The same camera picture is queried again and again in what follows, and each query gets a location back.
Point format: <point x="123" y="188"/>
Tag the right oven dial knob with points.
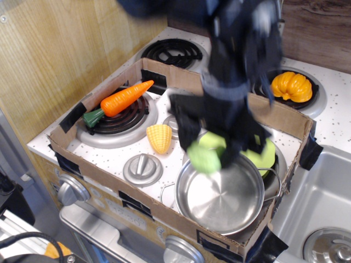
<point x="179" y="250"/>

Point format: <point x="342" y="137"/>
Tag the silver metal pan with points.
<point x="230" y="200"/>

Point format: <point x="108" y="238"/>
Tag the front left stove burner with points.
<point x="122" y="130"/>

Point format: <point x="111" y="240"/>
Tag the back right stove burner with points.
<point x="311" y="108"/>

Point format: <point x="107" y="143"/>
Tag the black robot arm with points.
<point x="245" y="43"/>

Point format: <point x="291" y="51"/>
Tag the oven dial knob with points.
<point x="179" y="250"/>
<point x="71" y="191"/>

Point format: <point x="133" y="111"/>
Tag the middle grey stove knob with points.
<point x="172" y="123"/>

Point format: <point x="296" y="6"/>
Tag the front grey stove knob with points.
<point x="142" y="170"/>

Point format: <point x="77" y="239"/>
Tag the grey stove knob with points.
<point x="172" y="123"/>
<point x="142" y="170"/>

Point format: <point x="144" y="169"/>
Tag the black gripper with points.
<point x="223" y="110"/>

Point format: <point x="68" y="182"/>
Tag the back left stove burner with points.
<point x="181" y="53"/>

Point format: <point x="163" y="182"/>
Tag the cardboard fence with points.
<point x="143" y="202"/>

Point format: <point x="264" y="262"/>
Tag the silver oven door handle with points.
<point x="101" y="236"/>

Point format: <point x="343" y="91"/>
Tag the yellow toy corn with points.
<point x="159" y="137"/>

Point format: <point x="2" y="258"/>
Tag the yellow toy at bottom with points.
<point x="52" y="252"/>

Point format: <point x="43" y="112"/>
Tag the green toy broccoli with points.
<point x="205" y="159"/>

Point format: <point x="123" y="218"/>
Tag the orange toy pumpkin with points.
<point x="292" y="86"/>

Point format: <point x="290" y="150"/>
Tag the left oven dial knob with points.
<point x="71" y="191"/>

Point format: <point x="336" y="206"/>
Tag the light green plate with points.
<point x="265" y="160"/>

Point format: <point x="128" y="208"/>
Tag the orange toy carrot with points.
<point x="116" y="103"/>

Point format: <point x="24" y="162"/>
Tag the silver sink drain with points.
<point x="327" y="245"/>

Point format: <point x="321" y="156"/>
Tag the grey sink basin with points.
<point x="318" y="198"/>

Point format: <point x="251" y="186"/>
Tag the stove burner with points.
<point x="181" y="53"/>
<point x="122" y="130"/>
<point x="311" y="108"/>

